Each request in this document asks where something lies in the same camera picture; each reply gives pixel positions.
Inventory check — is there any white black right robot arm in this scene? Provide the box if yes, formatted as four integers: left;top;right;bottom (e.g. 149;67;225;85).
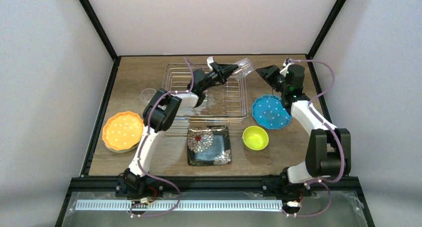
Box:
256;64;351;185

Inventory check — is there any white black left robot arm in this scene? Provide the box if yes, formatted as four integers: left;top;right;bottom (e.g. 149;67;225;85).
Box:
122;60;239;194

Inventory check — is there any blue polka dot plate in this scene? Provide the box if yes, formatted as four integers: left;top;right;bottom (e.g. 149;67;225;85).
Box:
251;95;292;129

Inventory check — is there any yellow green bowl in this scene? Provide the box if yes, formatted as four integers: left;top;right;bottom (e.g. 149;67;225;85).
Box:
242;126;269;151

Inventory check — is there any black floral square plate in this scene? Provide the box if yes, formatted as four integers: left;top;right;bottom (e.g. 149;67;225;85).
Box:
187;125;232;166

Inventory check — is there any small clear plastic cup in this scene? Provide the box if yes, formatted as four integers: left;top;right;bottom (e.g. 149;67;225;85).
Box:
139;88;156;105

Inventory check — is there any orange polka dot plate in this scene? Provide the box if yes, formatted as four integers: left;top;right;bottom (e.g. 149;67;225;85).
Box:
102;111;144;153

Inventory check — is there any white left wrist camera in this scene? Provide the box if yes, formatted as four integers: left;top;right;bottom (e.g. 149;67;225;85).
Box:
207;56;217;72

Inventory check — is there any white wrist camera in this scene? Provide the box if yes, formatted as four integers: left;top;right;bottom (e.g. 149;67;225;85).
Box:
280;58;294;76
207;56;217;72

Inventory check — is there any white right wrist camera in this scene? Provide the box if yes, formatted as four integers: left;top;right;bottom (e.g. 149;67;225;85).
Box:
280;58;294;76

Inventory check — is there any metal wire dish rack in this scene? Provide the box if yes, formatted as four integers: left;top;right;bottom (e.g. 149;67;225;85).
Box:
162;63;248;122

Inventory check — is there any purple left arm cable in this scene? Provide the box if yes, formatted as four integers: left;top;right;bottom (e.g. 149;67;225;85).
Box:
128;57;199;219

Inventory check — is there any black aluminium frame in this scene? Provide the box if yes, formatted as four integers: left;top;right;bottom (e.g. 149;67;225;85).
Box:
54;0;377;227

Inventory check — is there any white slotted cable duct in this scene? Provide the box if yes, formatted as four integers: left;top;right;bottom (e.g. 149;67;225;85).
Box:
74;199;283;212

